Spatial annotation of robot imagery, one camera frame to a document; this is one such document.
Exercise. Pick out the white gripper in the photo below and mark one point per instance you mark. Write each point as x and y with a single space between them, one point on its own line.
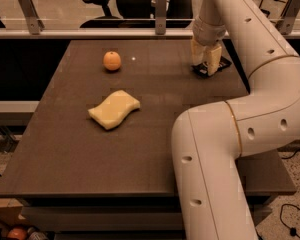
207 34

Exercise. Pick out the black rxbar chocolate wrapper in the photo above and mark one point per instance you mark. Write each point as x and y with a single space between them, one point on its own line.
223 64

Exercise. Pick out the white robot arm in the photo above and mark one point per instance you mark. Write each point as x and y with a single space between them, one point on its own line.
207 139

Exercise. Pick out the yellow wavy sponge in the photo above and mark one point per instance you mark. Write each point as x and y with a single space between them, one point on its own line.
114 109

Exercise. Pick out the black office chair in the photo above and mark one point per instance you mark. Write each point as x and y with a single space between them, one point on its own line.
140 14

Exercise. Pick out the orange fruit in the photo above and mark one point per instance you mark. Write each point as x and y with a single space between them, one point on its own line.
112 61

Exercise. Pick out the orange ball under table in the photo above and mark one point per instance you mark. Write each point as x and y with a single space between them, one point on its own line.
17 233

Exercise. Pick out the middle metal rail bracket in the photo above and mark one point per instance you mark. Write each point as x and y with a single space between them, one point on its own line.
160 17

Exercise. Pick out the metal rail bracket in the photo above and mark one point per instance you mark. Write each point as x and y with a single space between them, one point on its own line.
160 17
288 17
34 23

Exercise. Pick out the right metal rail bracket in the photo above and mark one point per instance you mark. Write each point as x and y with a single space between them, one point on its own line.
288 17

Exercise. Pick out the wooden cart frame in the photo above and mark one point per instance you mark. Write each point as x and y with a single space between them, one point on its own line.
272 8

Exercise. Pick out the left metal rail bracket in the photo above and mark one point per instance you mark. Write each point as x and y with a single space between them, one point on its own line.
34 23

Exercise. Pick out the horizontal metal rail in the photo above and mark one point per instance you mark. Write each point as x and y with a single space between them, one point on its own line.
120 33

